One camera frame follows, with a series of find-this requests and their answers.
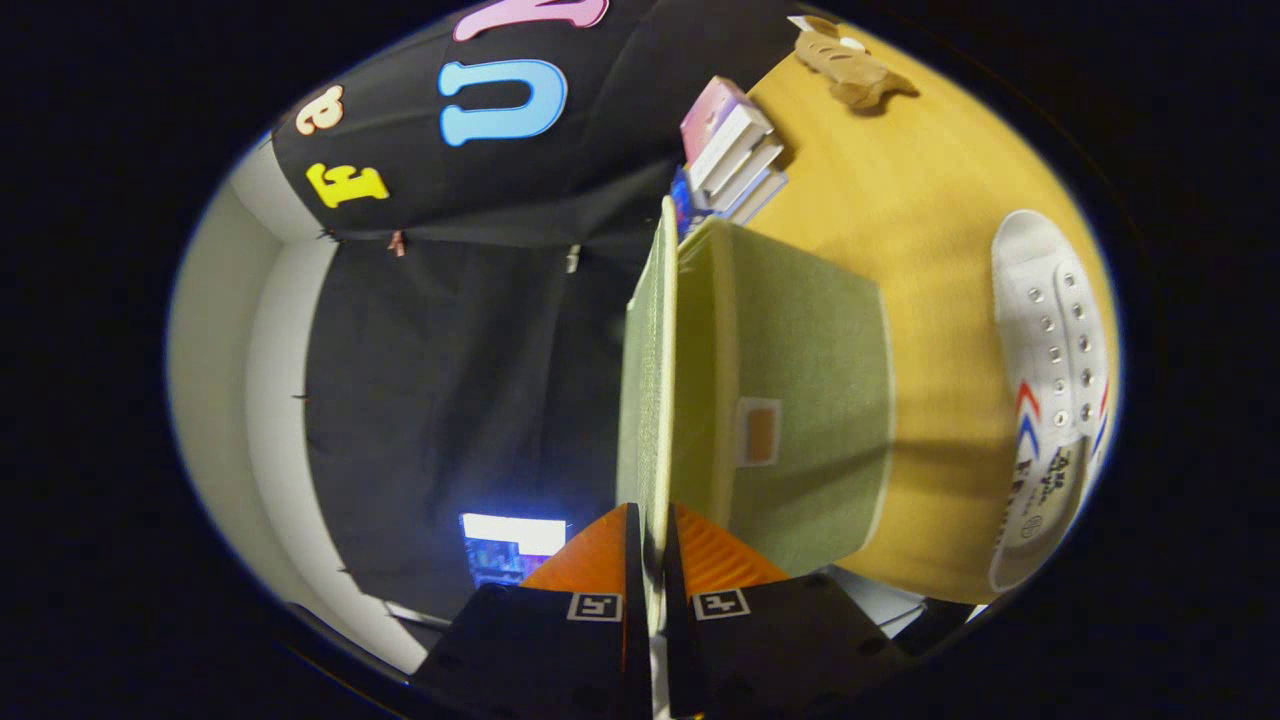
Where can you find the white canvas shoe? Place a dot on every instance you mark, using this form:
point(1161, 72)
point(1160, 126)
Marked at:
point(1040, 300)

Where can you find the blue book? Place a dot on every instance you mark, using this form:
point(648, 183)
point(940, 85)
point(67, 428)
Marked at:
point(683, 205)

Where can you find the green fabric storage box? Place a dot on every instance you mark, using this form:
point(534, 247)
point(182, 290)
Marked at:
point(800, 380)

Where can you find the white paperback book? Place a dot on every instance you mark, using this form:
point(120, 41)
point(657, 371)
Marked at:
point(745, 165)
point(760, 195)

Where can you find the silver clip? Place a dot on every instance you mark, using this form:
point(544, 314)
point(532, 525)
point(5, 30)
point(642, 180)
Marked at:
point(572, 258)

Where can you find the computer monitor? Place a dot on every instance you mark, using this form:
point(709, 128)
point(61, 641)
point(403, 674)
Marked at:
point(510, 535)

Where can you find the pink book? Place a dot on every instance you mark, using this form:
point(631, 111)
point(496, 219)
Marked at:
point(705, 115)

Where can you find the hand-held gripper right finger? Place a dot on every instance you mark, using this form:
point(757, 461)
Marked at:
point(760, 650)

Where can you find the brown plush toy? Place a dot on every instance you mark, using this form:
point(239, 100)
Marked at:
point(850, 70)

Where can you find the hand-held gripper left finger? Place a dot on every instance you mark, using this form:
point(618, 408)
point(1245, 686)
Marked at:
point(560, 650)

